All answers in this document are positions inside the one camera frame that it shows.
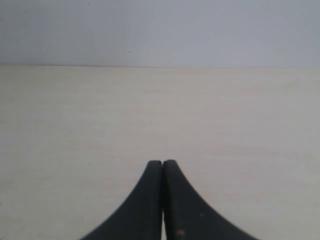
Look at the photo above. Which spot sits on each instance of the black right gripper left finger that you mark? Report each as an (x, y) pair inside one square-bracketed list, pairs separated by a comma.
[(140, 216)]

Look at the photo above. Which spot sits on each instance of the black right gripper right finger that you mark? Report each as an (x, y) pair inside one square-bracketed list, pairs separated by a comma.
[(187, 216)]

